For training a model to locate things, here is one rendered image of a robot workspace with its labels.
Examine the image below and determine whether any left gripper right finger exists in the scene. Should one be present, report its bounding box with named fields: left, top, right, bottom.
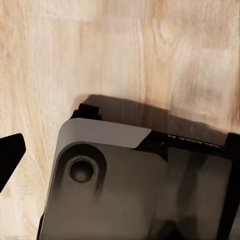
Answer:
left=224, top=133, right=240, bottom=173

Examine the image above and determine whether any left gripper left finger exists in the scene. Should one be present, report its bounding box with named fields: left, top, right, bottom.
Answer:
left=0, top=133, right=26, bottom=193

